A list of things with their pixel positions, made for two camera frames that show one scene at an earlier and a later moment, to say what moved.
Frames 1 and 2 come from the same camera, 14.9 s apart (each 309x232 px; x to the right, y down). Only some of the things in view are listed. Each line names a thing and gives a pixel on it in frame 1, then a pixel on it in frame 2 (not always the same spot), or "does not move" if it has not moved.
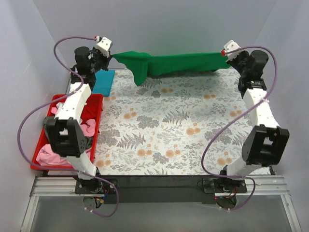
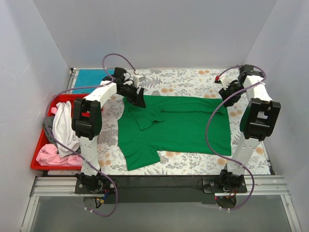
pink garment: x=48 y=156 does not move
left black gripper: x=105 y=60 → x=137 y=94
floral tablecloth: x=163 y=125 does not move
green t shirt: x=142 y=65 → x=173 y=123
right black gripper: x=234 y=60 → x=227 y=94
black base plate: x=160 y=189 does not move
